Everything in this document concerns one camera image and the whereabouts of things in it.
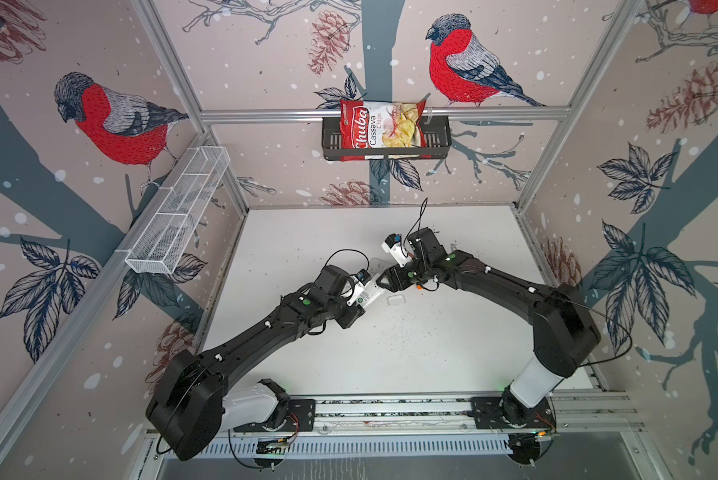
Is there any white air conditioner remote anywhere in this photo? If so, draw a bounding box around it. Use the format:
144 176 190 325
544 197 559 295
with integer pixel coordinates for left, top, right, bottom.
357 280 387 308

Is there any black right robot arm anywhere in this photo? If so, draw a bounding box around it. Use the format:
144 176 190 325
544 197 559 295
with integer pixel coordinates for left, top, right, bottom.
379 227 602 427

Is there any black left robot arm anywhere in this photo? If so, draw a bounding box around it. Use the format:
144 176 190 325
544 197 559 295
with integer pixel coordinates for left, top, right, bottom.
146 265 367 461

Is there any red cassava chips bag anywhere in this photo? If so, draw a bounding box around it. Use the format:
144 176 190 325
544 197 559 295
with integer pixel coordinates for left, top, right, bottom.
340 100 428 150

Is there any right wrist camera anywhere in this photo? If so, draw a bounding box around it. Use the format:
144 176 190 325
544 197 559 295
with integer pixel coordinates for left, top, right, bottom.
381 233 412 267

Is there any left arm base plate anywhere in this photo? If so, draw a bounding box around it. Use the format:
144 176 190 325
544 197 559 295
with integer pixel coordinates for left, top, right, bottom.
232 398 316 435

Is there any black wire basket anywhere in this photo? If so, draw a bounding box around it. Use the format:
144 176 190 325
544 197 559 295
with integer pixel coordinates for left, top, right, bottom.
322 116 452 161

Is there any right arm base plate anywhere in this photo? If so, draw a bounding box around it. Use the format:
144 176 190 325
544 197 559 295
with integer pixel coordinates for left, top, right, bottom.
470 396 557 430

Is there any white mesh wall shelf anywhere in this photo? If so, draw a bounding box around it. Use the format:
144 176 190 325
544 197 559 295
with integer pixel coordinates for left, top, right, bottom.
125 146 230 275

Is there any aluminium mounting rail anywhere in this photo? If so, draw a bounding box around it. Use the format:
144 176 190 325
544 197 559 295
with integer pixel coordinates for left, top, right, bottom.
145 391 642 436

